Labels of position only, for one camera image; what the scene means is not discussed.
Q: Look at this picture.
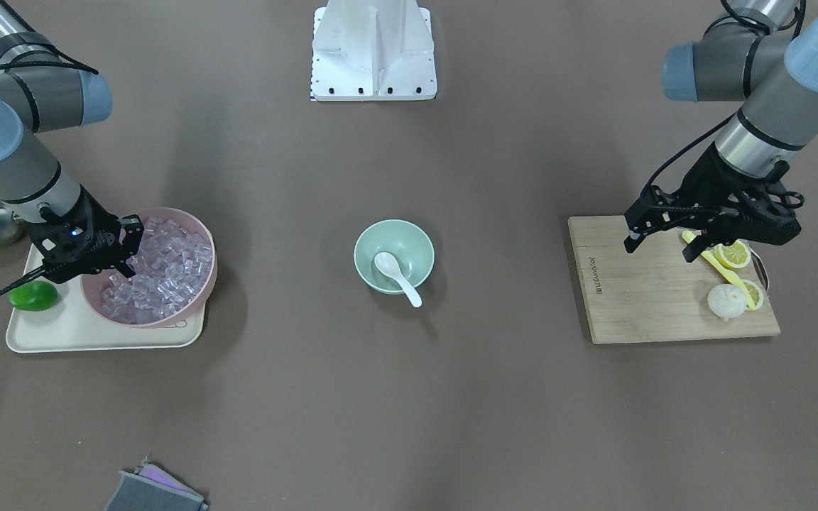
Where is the purple folded cloth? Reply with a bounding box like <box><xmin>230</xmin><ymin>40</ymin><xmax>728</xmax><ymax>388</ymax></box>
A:
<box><xmin>134</xmin><ymin>460</ymin><xmax>199</xmax><ymax>495</ymax></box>

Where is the pink bowl of ice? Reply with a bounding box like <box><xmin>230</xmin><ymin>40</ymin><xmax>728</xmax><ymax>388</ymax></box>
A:
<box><xmin>80</xmin><ymin>207</ymin><xmax>218</xmax><ymax>328</ymax></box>

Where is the yellow plastic knife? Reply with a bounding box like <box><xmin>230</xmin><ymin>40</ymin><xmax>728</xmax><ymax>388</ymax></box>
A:
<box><xmin>701</xmin><ymin>250</ymin><xmax>748</xmax><ymax>304</ymax></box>

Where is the lemon slice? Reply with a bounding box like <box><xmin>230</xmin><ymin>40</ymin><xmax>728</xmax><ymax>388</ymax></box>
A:
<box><xmin>711</xmin><ymin>240</ymin><xmax>752</xmax><ymax>270</ymax></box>
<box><xmin>741</xmin><ymin>279</ymin><xmax>765</xmax><ymax>311</ymax></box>

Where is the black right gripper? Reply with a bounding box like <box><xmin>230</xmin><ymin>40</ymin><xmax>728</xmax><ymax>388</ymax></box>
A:
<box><xmin>28</xmin><ymin>190</ymin><xmax>145</xmax><ymax>282</ymax></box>

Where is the grey folded cloth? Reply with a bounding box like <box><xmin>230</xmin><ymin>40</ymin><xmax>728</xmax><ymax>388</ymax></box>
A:
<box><xmin>104</xmin><ymin>472</ymin><xmax>209</xmax><ymax>510</ymax></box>

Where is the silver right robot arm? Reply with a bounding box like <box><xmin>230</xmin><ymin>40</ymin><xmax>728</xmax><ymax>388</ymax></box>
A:
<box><xmin>0</xmin><ymin>1</ymin><xmax>143</xmax><ymax>282</ymax></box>

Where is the mint green bowl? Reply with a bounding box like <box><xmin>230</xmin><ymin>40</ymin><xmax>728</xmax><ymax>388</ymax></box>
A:
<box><xmin>353</xmin><ymin>219</ymin><xmax>435</xmax><ymax>295</ymax></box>

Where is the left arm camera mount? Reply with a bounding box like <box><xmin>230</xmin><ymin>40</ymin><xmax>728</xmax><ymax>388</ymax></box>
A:
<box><xmin>731</xmin><ymin>181</ymin><xmax>805</xmax><ymax>246</ymax></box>

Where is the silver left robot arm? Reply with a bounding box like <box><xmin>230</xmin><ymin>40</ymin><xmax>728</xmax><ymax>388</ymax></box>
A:
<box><xmin>623</xmin><ymin>1</ymin><xmax>818</xmax><ymax>262</ymax></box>

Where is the white ceramic spoon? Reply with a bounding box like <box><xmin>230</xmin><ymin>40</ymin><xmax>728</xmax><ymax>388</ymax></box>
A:
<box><xmin>373</xmin><ymin>251</ymin><xmax>422</xmax><ymax>308</ymax></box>

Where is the bamboo cutting board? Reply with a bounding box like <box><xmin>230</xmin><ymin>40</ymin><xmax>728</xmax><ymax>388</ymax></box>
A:
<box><xmin>567</xmin><ymin>216</ymin><xmax>781</xmax><ymax>345</ymax></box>

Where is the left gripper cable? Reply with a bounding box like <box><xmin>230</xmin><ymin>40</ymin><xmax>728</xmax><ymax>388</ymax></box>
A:
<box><xmin>640</xmin><ymin>0</ymin><xmax>807</xmax><ymax>207</ymax></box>

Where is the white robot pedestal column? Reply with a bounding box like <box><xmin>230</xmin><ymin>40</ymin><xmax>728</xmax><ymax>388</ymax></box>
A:
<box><xmin>310</xmin><ymin>1</ymin><xmax>438</xmax><ymax>101</ymax></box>

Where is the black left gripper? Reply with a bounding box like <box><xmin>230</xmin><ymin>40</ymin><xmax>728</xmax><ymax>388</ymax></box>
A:
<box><xmin>623</xmin><ymin>145</ymin><xmax>790</xmax><ymax>263</ymax></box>

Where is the green lime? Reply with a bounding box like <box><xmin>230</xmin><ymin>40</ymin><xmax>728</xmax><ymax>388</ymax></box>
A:
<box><xmin>7</xmin><ymin>280</ymin><xmax>59</xmax><ymax>312</ymax></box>

